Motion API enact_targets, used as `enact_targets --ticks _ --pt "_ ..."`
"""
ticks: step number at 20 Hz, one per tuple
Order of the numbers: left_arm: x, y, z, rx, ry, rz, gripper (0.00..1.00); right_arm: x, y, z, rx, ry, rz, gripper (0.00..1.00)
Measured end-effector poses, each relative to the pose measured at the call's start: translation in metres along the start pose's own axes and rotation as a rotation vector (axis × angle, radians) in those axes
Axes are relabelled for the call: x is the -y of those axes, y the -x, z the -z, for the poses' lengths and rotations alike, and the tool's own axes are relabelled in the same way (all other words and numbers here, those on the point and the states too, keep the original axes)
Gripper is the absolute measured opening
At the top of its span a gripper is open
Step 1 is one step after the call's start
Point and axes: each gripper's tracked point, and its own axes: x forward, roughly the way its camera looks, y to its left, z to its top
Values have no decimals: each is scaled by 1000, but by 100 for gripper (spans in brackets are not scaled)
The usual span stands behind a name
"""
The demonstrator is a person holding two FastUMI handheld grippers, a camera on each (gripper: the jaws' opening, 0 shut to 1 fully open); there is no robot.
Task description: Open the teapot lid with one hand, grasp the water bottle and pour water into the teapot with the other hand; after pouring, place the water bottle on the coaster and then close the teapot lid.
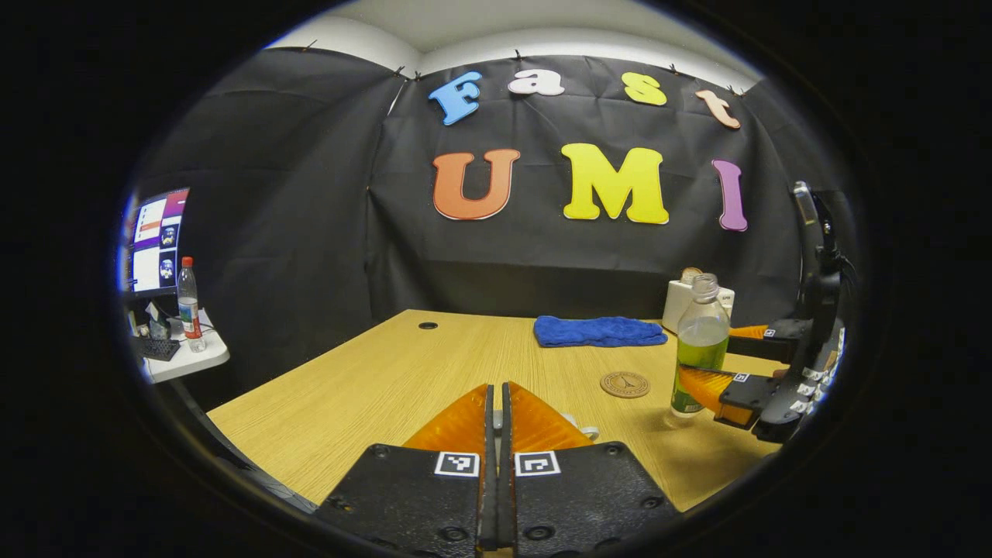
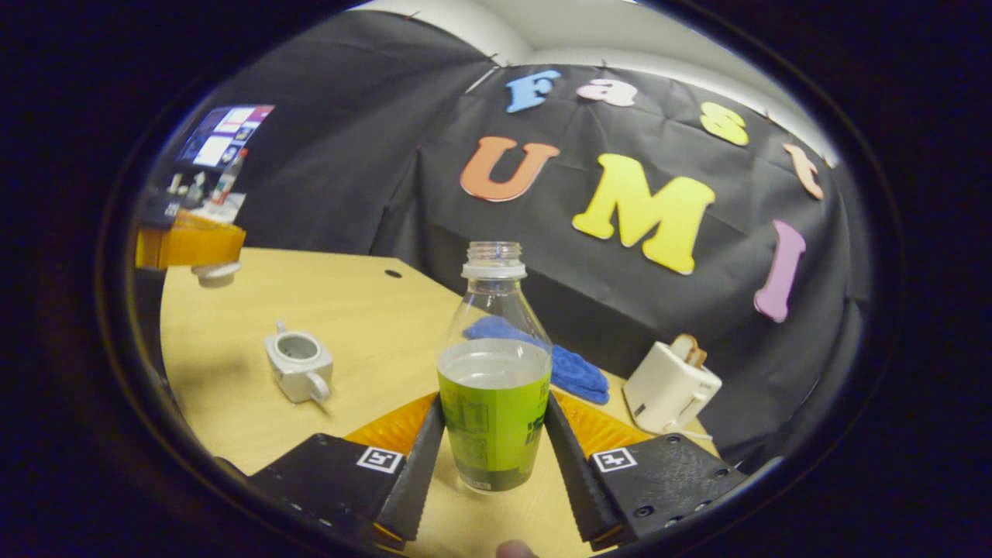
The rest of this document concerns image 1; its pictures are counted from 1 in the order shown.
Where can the round brown coaster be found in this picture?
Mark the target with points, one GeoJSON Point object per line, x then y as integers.
{"type": "Point", "coordinates": [625, 384]}

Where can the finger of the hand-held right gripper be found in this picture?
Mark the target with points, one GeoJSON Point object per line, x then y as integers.
{"type": "Point", "coordinates": [783, 341]}
{"type": "Point", "coordinates": [744, 395]}

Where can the pale bread slice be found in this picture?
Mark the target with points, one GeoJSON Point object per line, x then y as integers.
{"type": "Point", "coordinates": [688, 273]}

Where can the computer monitor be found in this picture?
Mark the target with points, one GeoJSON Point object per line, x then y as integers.
{"type": "Point", "coordinates": [159, 240]}

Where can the white side table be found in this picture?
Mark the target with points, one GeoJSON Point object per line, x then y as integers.
{"type": "Point", "coordinates": [198, 360]}

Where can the blue towel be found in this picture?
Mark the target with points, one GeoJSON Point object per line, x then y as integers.
{"type": "Point", "coordinates": [597, 331]}

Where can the clear green-label water bottle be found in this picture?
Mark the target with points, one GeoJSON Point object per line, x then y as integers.
{"type": "Point", "coordinates": [700, 341]}

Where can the red-capped plastic bottle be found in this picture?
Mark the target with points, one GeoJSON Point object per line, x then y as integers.
{"type": "Point", "coordinates": [190, 310]}

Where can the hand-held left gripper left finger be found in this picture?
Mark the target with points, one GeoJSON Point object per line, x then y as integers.
{"type": "Point", "coordinates": [434, 496]}

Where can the white toaster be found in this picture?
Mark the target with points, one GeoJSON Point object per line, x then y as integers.
{"type": "Point", "coordinates": [676, 306]}

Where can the black backdrop cloth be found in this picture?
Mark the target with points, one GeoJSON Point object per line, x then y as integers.
{"type": "Point", "coordinates": [310, 232]}

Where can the black keyboard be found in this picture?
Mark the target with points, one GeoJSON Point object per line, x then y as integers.
{"type": "Point", "coordinates": [159, 349]}

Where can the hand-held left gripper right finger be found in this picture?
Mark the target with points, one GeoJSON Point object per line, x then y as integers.
{"type": "Point", "coordinates": [573, 496]}

